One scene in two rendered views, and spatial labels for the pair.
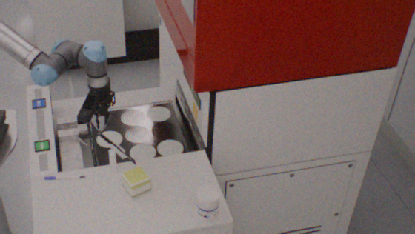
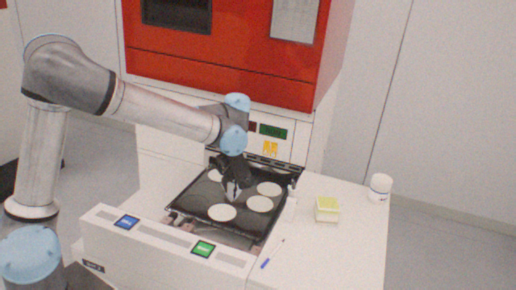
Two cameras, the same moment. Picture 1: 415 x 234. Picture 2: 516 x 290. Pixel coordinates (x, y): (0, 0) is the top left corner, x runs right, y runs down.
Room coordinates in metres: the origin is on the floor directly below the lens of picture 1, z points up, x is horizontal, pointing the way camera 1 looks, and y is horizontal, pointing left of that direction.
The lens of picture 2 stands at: (1.02, 1.08, 1.72)
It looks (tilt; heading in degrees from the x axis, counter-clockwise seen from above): 28 degrees down; 301
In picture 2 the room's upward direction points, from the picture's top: 6 degrees clockwise
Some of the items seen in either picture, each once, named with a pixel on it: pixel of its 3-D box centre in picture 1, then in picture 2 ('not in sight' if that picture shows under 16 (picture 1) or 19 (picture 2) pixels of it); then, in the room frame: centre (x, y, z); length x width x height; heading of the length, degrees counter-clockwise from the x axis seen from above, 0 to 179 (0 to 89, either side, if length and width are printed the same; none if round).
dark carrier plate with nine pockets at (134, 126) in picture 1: (137, 135); (233, 196); (1.66, 0.13, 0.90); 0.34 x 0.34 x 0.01; 13
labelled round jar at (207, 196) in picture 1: (207, 204); (379, 188); (1.19, -0.12, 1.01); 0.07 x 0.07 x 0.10
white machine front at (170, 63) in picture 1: (181, 75); (215, 133); (1.89, -0.05, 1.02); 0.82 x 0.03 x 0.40; 13
